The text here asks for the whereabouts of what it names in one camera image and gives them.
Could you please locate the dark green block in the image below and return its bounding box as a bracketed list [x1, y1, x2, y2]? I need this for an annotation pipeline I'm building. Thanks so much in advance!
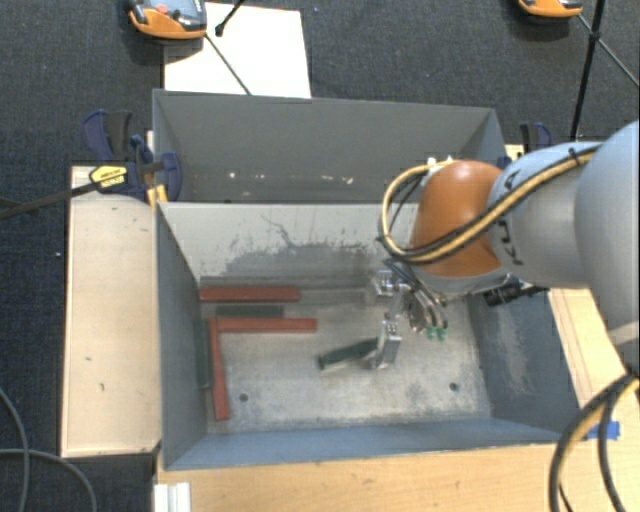
[317, 338, 382, 373]
[215, 305, 286, 320]
[193, 318, 212, 392]

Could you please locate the grey metal bin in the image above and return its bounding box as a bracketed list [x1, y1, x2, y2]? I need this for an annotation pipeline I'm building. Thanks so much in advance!
[151, 88, 587, 472]

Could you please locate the pale wood board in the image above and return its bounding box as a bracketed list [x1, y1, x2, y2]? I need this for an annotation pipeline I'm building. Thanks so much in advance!
[59, 164, 164, 459]

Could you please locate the black cylinder on white bracket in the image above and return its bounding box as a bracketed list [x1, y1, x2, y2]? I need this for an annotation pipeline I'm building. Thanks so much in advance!
[481, 278, 549, 308]

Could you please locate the red-brown flat block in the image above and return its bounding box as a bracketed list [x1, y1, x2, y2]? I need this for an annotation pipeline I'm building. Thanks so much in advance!
[198, 285, 302, 304]
[206, 317, 233, 423]
[215, 317, 319, 334]

